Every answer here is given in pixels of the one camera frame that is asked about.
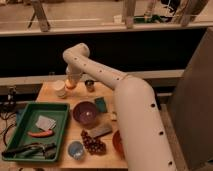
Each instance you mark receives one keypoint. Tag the white folded cloth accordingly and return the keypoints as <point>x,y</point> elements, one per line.
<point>45,123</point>

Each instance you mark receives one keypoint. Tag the orange bowl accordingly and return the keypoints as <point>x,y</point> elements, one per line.
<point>117,144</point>

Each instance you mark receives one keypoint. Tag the red orange carrot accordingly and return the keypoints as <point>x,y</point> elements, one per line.
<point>41,134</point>

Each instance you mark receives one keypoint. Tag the small metal cup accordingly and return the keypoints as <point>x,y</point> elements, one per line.
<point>89,84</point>

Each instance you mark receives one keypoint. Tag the yellow orange apple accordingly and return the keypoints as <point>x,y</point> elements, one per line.
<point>70,85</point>

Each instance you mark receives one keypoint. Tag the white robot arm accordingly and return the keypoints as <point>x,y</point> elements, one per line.
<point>143,135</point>

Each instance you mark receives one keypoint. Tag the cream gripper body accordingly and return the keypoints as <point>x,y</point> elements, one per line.
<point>74,77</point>

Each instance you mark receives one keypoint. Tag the green plastic tray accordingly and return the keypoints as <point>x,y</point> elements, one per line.
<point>27,123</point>

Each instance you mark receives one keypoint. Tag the blue cup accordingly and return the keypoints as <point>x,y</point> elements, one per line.
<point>75,150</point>

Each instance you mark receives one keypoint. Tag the bunch of dark grapes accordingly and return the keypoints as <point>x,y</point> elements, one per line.
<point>94,146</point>

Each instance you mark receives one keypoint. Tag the teal sponge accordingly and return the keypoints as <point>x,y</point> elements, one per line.
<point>101,104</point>

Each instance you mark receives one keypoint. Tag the black handled pliers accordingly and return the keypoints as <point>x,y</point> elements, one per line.
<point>48,150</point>

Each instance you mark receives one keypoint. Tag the wooden table board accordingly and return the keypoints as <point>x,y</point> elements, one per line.
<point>111,160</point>

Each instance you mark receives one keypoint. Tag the green tray in background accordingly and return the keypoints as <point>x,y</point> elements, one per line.
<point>145,19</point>

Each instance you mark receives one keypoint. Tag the purple bowl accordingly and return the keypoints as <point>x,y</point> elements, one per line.
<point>85,113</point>

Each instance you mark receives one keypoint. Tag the grey sponge block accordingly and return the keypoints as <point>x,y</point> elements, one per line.
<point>100,130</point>

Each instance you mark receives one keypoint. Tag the white paper cup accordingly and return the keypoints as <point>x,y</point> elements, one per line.
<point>59,88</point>

